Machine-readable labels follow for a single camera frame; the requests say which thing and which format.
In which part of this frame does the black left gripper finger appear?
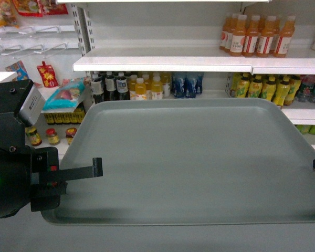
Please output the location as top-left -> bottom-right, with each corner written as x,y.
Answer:
58,157 -> 103,181

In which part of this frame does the red spout pouch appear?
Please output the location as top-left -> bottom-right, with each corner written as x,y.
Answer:
37,61 -> 58,88

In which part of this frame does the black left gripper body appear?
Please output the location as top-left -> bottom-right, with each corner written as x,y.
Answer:
29,146 -> 67,212

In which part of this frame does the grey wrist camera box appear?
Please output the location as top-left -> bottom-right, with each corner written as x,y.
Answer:
18,85 -> 45,127

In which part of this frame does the white middle shelf board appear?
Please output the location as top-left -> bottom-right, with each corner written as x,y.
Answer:
73,47 -> 315,75

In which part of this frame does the orange juice bottle red label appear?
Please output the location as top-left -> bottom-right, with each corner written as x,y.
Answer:
242,15 -> 260,57

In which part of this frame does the yellow juice bottle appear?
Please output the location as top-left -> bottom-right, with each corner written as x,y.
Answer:
135,78 -> 147,100

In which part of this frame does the grey rectangular serving tray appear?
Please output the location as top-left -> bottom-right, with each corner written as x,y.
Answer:
42,98 -> 315,225

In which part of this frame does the teal snack package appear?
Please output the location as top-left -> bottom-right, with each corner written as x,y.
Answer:
43,78 -> 86,111

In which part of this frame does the orange juice bottle far right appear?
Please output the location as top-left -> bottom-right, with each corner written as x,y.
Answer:
272,16 -> 296,58

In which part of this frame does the orange juice bottle C100 label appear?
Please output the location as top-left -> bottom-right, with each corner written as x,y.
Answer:
229,15 -> 247,57

